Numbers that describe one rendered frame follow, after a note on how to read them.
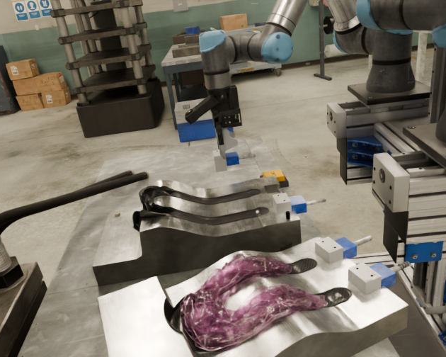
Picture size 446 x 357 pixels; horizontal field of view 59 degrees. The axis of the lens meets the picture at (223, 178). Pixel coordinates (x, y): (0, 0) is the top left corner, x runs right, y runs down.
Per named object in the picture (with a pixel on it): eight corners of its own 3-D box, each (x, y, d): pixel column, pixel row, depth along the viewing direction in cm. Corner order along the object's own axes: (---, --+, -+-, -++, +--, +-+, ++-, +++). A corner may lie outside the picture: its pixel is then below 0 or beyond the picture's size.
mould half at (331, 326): (320, 255, 93) (318, 215, 89) (406, 327, 71) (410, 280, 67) (111, 340, 78) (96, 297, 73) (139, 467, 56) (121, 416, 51)
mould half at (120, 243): (277, 202, 120) (273, 161, 114) (301, 250, 96) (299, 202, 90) (114, 229, 117) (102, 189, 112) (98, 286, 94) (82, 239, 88)
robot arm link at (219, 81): (204, 76, 108) (202, 71, 115) (207, 93, 110) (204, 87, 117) (231, 72, 108) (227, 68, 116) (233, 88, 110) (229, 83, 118)
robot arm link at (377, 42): (394, 61, 120) (397, 14, 114) (359, 59, 131) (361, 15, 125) (420, 54, 125) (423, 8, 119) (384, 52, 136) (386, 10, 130)
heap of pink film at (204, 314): (284, 259, 84) (282, 229, 81) (337, 311, 69) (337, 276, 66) (170, 304, 76) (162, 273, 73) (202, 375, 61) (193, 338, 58)
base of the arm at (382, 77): (403, 80, 138) (405, 51, 133) (422, 89, 124) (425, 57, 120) (359, 86, 138) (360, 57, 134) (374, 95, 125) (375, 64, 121)
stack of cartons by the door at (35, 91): (73, 100, 726) (59, 54, 691) (67, 105, 696) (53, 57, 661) (27, 107, 726) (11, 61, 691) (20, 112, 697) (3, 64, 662)
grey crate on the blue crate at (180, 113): (229, 107, 456) (227, 94, 450) (231, 117, 419) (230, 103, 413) (178, 115, 457) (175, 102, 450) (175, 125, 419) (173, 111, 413)
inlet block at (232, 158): (254, 159, 127) (253, 144, 124) (257, 166, 122) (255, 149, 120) (214, 166, 126) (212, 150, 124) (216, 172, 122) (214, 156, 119)
